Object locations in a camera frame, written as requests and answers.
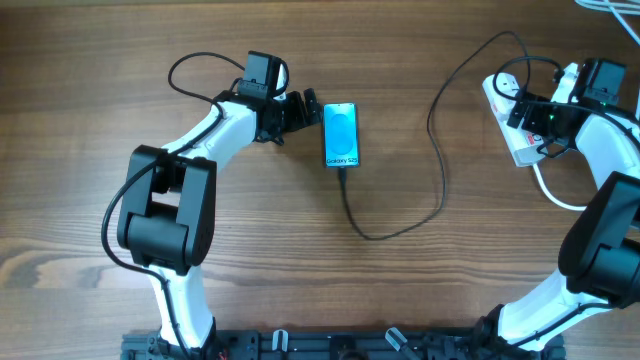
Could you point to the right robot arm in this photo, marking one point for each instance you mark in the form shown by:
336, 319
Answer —
598, 265

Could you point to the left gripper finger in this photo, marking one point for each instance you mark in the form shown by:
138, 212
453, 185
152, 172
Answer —
305, 102
309, 119

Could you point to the turquoise screen smartphone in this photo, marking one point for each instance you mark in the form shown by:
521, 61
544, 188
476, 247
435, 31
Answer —
340, 135

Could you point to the white power strip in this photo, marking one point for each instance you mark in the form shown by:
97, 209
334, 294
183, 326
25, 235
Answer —
521, 143

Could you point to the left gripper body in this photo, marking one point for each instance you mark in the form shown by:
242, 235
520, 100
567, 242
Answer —
286, 118

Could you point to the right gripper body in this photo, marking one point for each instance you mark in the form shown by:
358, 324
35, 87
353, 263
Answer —
541, 119

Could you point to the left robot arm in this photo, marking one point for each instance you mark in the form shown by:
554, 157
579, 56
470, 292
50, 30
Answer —
161, 221

